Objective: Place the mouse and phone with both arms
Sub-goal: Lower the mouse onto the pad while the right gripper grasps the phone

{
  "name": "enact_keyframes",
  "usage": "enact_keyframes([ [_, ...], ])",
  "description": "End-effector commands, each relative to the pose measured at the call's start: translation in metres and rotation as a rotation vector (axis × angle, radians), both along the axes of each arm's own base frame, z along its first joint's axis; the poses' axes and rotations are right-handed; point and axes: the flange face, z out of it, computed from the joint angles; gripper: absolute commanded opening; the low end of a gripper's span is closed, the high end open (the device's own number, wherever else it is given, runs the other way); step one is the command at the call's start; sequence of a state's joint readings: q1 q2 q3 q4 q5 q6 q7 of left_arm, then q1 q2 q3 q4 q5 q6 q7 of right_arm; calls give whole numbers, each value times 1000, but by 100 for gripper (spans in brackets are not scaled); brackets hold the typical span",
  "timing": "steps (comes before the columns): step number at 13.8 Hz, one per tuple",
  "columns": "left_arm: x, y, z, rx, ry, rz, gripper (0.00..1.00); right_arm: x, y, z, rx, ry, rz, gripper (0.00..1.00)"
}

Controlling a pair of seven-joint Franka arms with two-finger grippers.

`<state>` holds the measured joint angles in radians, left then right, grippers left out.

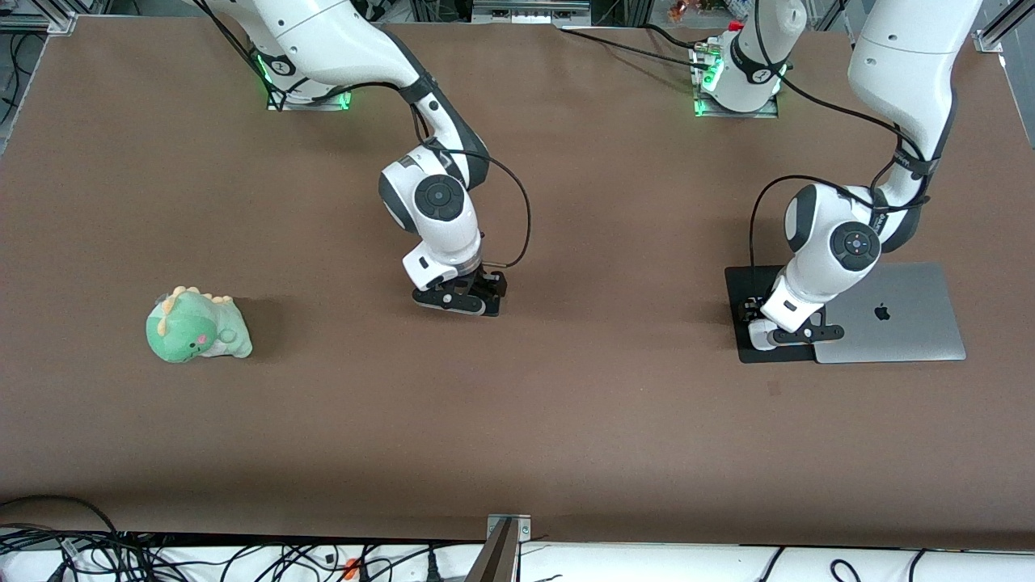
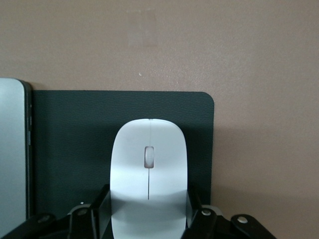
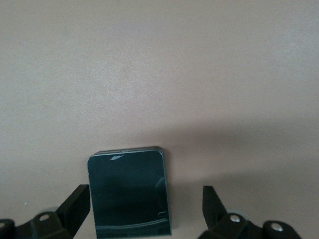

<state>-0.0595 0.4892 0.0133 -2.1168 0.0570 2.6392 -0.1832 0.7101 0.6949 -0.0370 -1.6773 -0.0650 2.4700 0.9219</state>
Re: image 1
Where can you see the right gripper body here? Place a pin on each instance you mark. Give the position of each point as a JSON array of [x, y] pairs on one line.
[[482, 283]]

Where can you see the small black square box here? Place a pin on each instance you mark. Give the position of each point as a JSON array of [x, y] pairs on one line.
[[500, 281]]

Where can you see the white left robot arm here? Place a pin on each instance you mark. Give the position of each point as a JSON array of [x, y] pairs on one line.
[[906, 65]]

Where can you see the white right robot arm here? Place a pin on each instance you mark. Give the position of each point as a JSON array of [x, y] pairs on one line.
[[323, 32]]

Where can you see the black mouse pad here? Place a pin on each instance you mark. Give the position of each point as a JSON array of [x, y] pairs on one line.
[[740, 279]]

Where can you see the silver laptop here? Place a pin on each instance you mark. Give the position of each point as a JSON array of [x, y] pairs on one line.
[[922, 323]]

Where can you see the green dinosaur plush toy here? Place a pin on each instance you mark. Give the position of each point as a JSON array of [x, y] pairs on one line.
[[194, 327]]

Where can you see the white shelf board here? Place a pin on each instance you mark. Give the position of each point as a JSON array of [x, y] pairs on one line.
[[647, 566]]

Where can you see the grey metal device box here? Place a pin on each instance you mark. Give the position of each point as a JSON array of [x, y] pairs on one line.
[[530, 12]]

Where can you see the orange plug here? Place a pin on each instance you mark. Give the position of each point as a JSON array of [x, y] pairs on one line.
[[350, 568]]

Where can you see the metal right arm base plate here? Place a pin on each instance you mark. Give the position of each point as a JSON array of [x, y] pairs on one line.
[[319, 106]]

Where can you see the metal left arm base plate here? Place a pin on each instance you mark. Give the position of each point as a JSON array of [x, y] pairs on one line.
[[736, 112]]

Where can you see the aluminium bracket post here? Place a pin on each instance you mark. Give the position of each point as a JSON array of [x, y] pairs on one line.
[[501, 558]]

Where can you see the aluminium frame profile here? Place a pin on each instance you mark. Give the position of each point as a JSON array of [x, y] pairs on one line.
[[48, 20], [999, 32]]

